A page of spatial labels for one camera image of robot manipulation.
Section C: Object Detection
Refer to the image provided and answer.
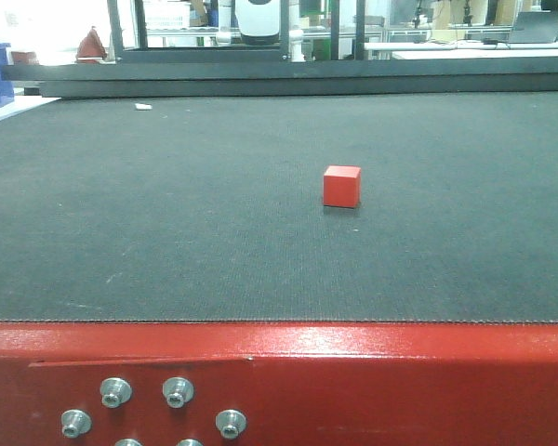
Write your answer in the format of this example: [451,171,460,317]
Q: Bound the red magnetic cube block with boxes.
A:
[323,165,362,208]

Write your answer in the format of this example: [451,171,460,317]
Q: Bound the dark grey carpet mat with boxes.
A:
[0,93,558,322]

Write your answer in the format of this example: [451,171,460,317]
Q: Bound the white paper scrap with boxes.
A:
[134,103,153,111]

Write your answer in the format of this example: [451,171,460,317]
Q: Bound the silver bolt upper right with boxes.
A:
[162,376,194,409]

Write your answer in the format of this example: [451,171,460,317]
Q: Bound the silver bolt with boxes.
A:
[162,376,194,409]
[114,438,142,446]
[100,377,132,409]
[177,438,203,446]
[215,409,247,440]
[60,409,92,439]

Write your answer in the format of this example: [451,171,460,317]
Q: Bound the stacked black boards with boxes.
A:
[1,57,558,99]

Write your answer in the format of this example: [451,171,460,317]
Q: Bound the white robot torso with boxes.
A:
[216,0,305,62]

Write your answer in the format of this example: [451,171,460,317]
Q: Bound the silver bolt middle right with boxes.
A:
[215,409,247,440]

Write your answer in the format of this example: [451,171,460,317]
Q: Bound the white table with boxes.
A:
[365,40,558,60]

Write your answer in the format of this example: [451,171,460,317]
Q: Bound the silver bolt upper left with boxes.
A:
[100,377,132,409]

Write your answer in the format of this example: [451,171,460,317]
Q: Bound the silver bolt bottom right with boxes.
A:
[177,438,203,446]

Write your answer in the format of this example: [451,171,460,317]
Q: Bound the red cone-shaped object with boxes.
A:
[75,27,108,63]

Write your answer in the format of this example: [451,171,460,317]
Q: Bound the silver bolt bottom left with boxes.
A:
[114,438,142,446]

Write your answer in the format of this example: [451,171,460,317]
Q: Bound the silver bolt middle left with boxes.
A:
[60,409,92,439]

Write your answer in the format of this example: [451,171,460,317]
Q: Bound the black metal frame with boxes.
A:
[106,0,366,64]

